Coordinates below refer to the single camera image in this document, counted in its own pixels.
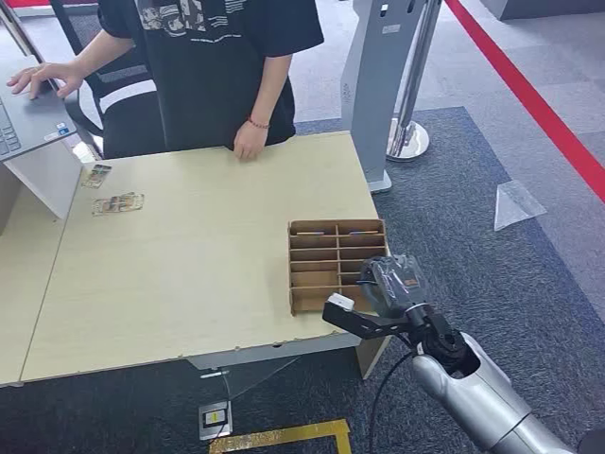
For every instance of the white laptop stand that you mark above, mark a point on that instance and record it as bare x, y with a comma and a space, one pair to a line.
47, 178

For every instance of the person's right hand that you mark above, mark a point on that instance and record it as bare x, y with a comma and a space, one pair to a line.
47, 76

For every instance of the metal floor socket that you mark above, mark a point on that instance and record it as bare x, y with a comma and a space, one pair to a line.
215, 420

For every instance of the black camera bracket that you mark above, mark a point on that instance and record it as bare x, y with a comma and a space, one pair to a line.
363, 326

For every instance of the person's left hand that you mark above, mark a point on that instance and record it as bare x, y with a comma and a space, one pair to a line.
250, 141

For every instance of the black office chair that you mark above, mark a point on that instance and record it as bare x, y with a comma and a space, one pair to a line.
127, 119

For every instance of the person's right forearm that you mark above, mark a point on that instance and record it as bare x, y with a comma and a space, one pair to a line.
102, 55

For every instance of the person's left forearm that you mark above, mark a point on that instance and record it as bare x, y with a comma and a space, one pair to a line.
273, 88

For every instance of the grey laptop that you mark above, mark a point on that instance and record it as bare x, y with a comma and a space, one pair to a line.
28, 122

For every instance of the grey kiosk stand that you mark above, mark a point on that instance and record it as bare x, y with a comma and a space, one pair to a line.
373, 81

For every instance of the light wooden desk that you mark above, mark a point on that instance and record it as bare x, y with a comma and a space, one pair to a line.
198, 263
23, 288

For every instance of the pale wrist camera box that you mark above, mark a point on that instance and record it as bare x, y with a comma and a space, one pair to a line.
341, 302

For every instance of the brown cardboard card organizer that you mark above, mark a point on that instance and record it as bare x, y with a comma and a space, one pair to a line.
321, 269

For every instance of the clear plastic triangle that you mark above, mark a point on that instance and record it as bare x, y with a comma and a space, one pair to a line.
513, 205

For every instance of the clear sheet under desk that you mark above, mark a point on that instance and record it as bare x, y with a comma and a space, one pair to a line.
255, 376

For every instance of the yellow floor tape frame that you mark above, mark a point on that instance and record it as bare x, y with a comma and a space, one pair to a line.
284, 435

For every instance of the person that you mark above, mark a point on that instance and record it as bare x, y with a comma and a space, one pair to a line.
213, 75

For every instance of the card edge in organizer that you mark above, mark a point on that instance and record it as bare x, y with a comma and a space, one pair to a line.
363, 232
309, 233

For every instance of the chrome stanchion post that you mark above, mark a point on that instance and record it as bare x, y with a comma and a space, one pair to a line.
410, 128

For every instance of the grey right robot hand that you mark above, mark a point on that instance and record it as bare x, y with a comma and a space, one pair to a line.
394, 285

